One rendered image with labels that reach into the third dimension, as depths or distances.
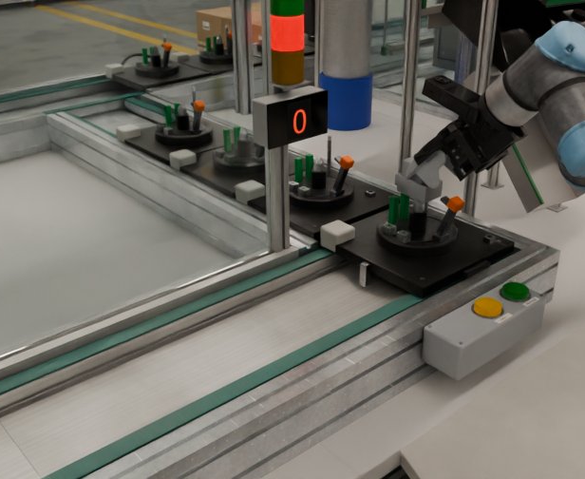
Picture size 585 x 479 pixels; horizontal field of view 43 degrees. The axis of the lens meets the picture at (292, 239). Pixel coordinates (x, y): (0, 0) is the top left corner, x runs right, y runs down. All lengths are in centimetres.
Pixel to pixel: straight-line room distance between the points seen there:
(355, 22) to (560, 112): 119
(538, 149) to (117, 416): 92
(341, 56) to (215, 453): 145
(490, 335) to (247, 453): 39
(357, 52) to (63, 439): 147
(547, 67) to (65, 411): 78
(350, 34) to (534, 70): 114
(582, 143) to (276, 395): 50
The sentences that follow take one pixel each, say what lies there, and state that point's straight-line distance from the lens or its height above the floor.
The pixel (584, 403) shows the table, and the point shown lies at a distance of 118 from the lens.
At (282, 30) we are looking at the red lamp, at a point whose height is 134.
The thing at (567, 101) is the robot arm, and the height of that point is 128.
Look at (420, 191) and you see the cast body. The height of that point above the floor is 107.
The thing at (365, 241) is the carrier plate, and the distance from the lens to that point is 130.
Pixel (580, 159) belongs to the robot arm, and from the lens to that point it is 101.
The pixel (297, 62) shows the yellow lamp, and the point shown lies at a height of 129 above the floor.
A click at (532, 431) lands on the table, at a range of 110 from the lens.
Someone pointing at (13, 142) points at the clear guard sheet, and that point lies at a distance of 100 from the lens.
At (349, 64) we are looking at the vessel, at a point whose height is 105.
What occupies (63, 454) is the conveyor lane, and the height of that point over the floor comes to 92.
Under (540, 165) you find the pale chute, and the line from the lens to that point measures 148.
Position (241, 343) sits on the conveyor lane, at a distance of 113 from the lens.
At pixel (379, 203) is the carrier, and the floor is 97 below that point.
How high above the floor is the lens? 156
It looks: 27 degrees down
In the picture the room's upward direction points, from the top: 1 degrees counter-clockwise
